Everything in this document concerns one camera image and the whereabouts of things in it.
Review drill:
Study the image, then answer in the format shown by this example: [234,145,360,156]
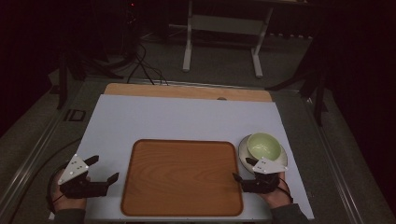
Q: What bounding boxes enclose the black metal stand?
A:
[265,29,330,128]
[49,50,70,110]

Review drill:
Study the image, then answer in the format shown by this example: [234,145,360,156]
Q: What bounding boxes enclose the long black floor cable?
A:
[7,137,82,217]

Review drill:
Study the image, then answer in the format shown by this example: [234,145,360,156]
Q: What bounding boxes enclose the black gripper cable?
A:
[277,176,295,203]
[46,161,69,216]

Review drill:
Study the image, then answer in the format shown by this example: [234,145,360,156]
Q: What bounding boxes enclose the black floor cables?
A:
[125,41,170,87]

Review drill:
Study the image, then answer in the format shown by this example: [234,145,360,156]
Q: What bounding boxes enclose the person's right hand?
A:
[259,172,294,209]

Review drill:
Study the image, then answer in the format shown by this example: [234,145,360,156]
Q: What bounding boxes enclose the white table mat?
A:
[49,93,316,222]

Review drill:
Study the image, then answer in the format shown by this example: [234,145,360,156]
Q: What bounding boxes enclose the brown wooden tray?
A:
[120,138,245,218]

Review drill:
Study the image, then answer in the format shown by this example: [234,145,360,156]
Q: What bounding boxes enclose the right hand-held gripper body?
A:
[240,157,290,194]

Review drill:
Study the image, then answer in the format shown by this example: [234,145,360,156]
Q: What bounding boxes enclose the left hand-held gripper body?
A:
[57,153,108,200]

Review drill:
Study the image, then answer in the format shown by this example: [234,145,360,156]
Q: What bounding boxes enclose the pale green bowl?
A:
[247,132,283,162]

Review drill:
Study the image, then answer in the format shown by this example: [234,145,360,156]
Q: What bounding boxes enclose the light wooden table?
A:
[103,82,275,104]

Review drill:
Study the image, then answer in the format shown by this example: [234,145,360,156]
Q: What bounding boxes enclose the white metal stand frame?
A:
[181,0,276,79]

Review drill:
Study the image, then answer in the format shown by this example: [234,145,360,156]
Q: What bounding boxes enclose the black floor bracket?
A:
[63,108,87,123]

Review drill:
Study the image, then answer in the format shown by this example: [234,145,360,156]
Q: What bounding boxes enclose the person's left hand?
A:
[50,169,89,213]

